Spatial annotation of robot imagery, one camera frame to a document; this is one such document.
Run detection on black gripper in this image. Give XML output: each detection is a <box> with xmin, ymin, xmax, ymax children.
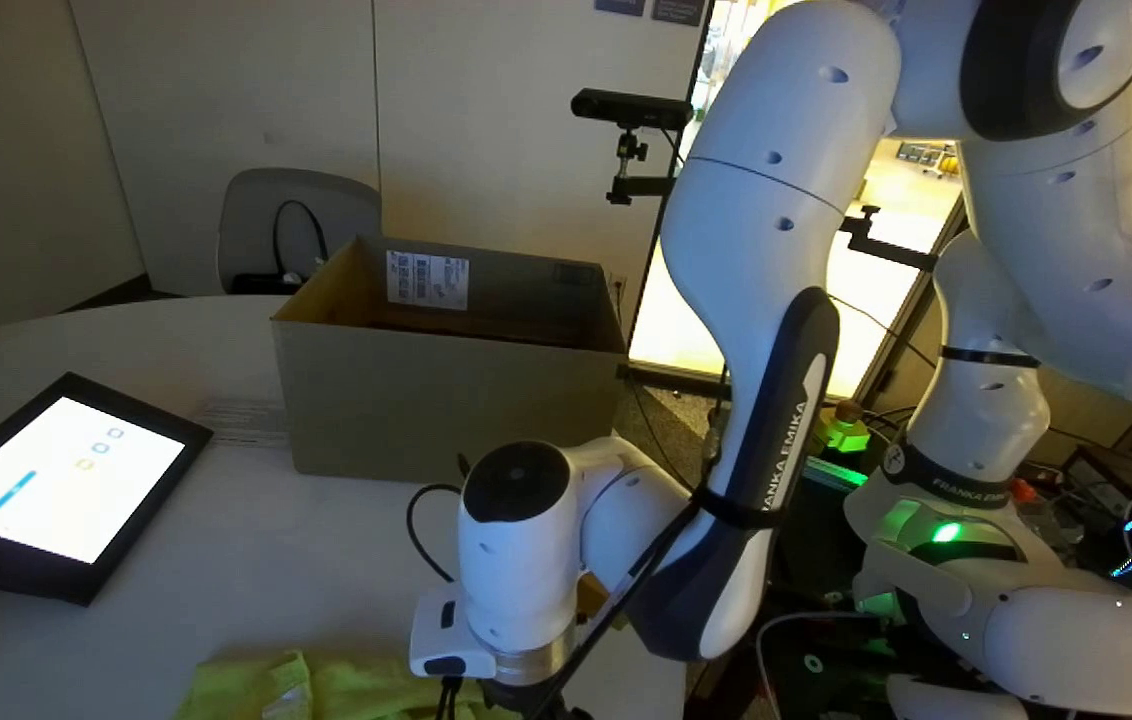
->
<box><xmin>437</xmin><ymin>656</ymin><xmax>597</xmax><ymax>720</ymax></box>

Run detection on yellow-green towel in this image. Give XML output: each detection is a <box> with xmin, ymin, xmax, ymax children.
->
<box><xmin>175</xmin><ymin>643</ymin><xmax>516</xmax><ymax>720</ymax></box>

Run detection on brown cardboard box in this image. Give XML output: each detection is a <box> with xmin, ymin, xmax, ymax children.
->
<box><xmin>271</xmin><ymin>238</ymin><xmax>634</xmax><ymax>490</ymax></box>

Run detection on black tablet with lit screen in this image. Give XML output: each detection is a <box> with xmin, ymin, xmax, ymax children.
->
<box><xmin>0</xmin><ymin>374</ymin><xmax>215</xmax><ymax>607</ymax></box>

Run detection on grey chair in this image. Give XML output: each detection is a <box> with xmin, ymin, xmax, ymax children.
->
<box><xmin>215</xmin><ymin>166</ymin><xmax>383</xmax><ymax>298</ymax></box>

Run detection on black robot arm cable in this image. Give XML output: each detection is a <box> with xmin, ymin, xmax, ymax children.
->
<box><xmin>547</xmin><ymin>476</ymin><xmax>756</xmax><ymax>720</ymax></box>

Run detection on black table cable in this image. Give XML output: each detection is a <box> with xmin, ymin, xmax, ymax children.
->
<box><xmin>399</xmin><ymin>454</ymin><xmax>475</xmax><ymax>594</ymax></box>

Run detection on black stereo camera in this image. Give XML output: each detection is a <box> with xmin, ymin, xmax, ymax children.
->
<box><xmin>568</xmin><ymin>85</ymin><xmax>695</xmax><ymax>135</ymax></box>

